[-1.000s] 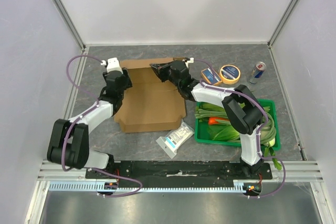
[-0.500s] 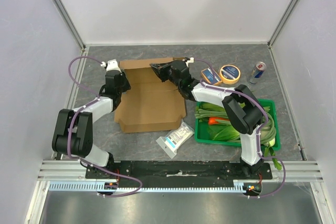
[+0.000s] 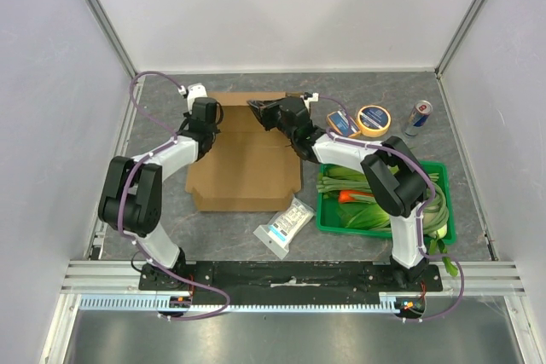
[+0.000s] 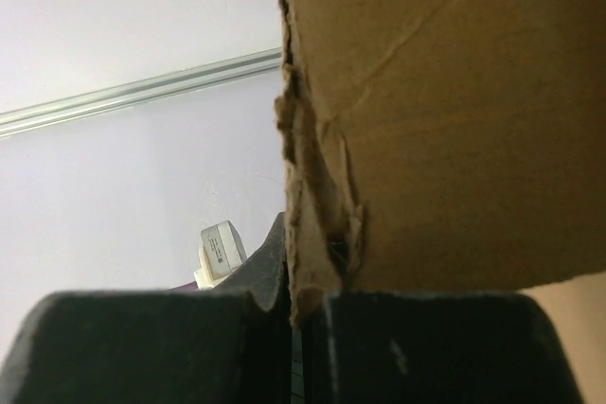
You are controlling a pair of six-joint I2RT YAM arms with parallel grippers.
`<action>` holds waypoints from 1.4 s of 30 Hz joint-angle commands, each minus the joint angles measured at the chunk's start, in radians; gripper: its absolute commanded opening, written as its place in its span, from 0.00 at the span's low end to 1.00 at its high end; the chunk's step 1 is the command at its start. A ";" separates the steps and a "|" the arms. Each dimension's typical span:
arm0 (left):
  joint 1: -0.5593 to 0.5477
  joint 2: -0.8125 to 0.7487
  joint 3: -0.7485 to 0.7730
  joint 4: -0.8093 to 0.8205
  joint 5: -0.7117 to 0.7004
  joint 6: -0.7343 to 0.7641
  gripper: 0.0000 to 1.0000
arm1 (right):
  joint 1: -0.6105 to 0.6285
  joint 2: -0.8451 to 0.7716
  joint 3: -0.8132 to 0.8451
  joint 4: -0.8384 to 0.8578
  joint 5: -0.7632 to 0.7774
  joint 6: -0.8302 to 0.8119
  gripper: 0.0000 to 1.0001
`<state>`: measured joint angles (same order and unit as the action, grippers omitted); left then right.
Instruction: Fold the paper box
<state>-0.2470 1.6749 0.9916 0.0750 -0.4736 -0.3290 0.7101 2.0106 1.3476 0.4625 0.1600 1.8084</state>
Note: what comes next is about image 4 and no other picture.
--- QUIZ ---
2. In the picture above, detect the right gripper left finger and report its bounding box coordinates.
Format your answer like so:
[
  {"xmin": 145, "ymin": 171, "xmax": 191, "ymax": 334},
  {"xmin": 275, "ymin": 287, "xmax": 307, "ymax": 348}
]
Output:
[{"xmin": 1, "ymin": 291, "xmax": 291, "ymax": 403}]

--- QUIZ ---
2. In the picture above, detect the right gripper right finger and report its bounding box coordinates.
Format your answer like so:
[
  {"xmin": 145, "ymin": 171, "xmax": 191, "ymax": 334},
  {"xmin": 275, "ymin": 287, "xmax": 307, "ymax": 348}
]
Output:
[{"xmin": 302, "ymin": 292, "xmax": 582, "ymax": 404}]

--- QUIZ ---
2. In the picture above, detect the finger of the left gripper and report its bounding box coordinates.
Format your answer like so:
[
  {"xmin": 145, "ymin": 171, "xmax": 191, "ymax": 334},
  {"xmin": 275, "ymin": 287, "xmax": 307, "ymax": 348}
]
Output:
[{"xmin": 216, "ymin": 212, "xmax": 287, "ymax": 311}]

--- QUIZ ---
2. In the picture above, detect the brown cardboard box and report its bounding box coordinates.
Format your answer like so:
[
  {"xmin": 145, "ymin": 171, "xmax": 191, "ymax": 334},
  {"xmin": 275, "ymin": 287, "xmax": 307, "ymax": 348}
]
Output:
[{"xmin": 276, "ymin": 0, "xmax": 605, "ymax": 324}]

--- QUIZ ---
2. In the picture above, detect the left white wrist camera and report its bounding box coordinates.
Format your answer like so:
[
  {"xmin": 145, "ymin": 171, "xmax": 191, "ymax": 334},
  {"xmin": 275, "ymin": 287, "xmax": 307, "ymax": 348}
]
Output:
[{"xmin": 194, "ymin": 220, "xmax": 247, "ymax": 290}]

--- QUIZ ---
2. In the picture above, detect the left aluminium frame post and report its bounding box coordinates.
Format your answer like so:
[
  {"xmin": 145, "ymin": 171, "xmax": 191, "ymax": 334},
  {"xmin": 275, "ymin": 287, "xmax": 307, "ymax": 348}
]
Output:
[{"xmin": 1, "ymin": 48, "xmax": 281, "ymax": 137}]

